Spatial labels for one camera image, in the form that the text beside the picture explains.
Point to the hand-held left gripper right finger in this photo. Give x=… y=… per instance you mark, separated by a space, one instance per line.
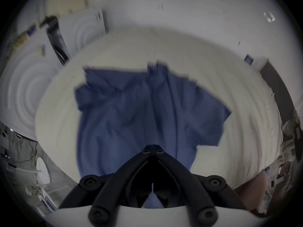
x=196 y=188

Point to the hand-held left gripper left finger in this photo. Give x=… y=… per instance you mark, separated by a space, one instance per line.
x=111 y=188

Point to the dark blue shirt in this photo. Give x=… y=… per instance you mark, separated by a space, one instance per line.
x=142 y=112

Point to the bed with beige sheet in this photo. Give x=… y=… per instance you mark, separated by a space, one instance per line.
x=246 y=117

